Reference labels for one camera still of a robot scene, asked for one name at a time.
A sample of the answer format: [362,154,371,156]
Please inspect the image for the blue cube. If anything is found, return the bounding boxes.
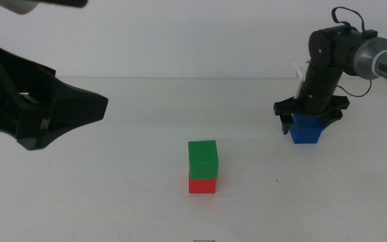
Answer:
[289,113,325,145]

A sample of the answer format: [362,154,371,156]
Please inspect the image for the green cube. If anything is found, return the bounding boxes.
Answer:
[187,140,220,181]

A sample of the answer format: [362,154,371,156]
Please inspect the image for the red cube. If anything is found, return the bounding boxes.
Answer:
[188,173,218,195]

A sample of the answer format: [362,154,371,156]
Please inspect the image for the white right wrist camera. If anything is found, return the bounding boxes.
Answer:
[292,62,307,100]

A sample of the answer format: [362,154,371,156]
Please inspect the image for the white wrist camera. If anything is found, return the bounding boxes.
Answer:
[0,0,40,15]
[292,62,307,100]

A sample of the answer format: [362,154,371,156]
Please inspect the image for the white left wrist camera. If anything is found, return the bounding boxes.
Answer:
[0,0,40,15]

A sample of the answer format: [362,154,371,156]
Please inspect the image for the thin black cable loop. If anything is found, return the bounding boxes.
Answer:
[331,6,378,38]

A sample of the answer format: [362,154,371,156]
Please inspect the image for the black braided camera cable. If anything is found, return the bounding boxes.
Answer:
[37,0,89,8]

